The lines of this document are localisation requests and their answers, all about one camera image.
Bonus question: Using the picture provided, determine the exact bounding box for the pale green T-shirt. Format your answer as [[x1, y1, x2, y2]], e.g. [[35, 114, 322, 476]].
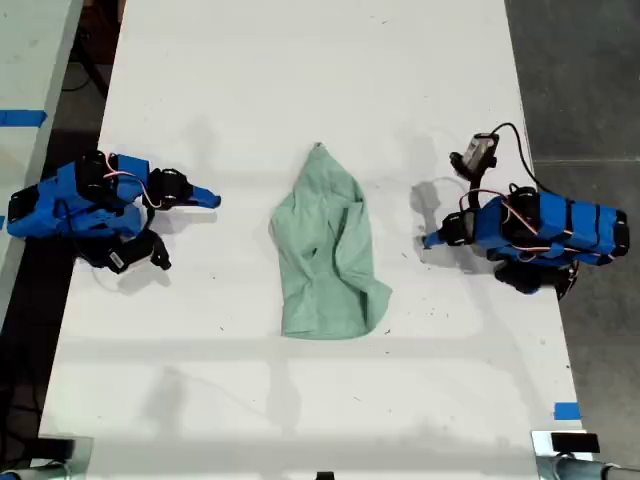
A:
[[269, 141, 394, 342]]

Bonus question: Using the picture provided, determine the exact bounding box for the pale side table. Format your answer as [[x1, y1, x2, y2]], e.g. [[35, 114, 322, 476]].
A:
[[0, 0, 85, 326]]

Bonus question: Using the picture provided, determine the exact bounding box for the long blue tape strip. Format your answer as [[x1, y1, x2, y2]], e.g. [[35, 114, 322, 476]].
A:
[[0, 109, 49, 128]]

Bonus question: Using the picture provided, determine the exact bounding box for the short blue tape strip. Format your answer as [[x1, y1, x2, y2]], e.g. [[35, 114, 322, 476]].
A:
[[553, 400, 583, 422]]

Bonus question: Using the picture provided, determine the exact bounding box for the metal table clamp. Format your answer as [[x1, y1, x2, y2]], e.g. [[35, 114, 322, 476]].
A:
[[530, 428, 640, 480], [0, 435, 95, 480]]

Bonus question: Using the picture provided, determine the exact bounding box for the black camera stalk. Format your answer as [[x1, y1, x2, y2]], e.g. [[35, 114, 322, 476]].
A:
[[458, 168, 494, 214], [143, 231, 173, 272]]

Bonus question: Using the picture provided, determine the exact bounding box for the grey camera box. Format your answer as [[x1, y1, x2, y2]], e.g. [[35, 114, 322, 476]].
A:
[[448, 132, 500, 174]]

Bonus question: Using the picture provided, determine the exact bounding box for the black camera box with label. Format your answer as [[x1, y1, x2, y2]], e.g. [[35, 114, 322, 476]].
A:
[[101, 238, 152, 276]]

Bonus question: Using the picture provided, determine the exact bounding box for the black camera cable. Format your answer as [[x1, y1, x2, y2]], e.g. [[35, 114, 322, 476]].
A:
[[488, 122, 551, 195], [67, 214, 109, 271]]

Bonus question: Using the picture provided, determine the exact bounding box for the black floor cable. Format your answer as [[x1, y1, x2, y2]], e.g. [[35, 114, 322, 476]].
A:
[[60, 29, 110, 99]]

